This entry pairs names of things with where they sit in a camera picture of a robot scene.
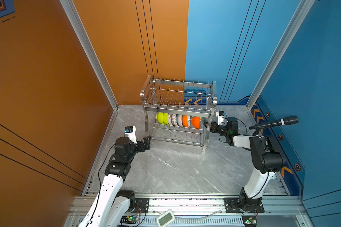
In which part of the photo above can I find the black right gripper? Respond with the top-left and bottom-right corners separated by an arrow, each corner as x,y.
204,122 -> 230,138

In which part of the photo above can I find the orange plastic bowl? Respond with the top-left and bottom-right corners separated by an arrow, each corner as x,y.
191,117 -> 201,129

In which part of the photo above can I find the white bowl orange outside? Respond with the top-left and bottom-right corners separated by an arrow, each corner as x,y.
182,115 -> 191,128

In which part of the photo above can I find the pink striped ceramic bowl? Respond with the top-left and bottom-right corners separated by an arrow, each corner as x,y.
176,114 -> 183,127

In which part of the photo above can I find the blue triangle patterned bowl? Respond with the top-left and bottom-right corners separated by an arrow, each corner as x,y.
171,114 -> 178,126

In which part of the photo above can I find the lime green bowl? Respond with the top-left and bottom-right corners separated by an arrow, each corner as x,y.
163,113 -> 169,125
156,113 -> 164,124

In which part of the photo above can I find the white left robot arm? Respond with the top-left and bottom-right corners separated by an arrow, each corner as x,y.
79,136 -> 151,227

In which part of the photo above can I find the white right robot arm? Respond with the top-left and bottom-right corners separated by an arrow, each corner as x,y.
204,117 -> 298,213

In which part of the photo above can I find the stainless steel dish rack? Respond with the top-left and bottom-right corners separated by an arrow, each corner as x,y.
140,75 -> 217,152

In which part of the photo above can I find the green circuit board left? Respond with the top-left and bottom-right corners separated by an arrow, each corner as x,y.
120,216 -> 140,225

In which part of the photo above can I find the white handheld timer device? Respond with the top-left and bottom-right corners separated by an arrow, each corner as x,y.
156,210 -> 176,227

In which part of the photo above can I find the black microphone on stand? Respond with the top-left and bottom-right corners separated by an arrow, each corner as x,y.
249,116 -> 299,137

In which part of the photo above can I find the circuit board right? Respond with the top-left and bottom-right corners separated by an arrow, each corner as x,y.
242,216 -> 257,227

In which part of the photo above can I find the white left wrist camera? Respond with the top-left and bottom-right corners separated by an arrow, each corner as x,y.
124,126 -> 137,144

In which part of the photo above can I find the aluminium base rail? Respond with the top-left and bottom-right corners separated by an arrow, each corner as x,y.
64,194 -> 314,227

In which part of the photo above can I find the aluminium corner post right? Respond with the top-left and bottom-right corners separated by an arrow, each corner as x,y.
246,0 -> 315,111

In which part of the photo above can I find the aluminium corner post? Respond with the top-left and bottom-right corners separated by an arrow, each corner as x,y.
60,0 -> 118,111
246,0 -> 315,111

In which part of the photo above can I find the aluminium corner post left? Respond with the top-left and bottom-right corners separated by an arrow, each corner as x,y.
60,0 -> 118,111

